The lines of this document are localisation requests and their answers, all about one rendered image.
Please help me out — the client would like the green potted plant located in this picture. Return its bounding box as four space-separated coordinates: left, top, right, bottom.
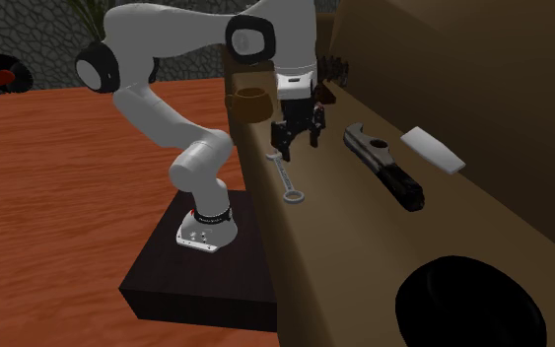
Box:
66 0 117 43

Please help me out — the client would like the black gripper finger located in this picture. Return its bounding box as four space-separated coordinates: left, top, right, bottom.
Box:
270 120 297 163
307 106 327 149

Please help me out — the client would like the grey black-handled adjustable wrench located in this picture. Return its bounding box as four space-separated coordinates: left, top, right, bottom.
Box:
343 122 426 213

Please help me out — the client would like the brown mug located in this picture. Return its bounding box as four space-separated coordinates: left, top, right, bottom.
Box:
225 87 273 124

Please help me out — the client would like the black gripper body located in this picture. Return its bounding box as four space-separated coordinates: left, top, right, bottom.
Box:
279 97 324 132

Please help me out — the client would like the black bowl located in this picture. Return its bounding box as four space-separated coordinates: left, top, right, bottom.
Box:
394 255 548 347

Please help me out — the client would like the dark robot stand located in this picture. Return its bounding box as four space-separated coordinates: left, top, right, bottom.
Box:
118 189 279 334

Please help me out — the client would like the white flat block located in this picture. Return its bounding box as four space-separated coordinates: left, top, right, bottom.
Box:
399 126 466 175

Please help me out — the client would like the silver combination wrench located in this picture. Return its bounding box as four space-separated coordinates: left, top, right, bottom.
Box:
265 150 306 205

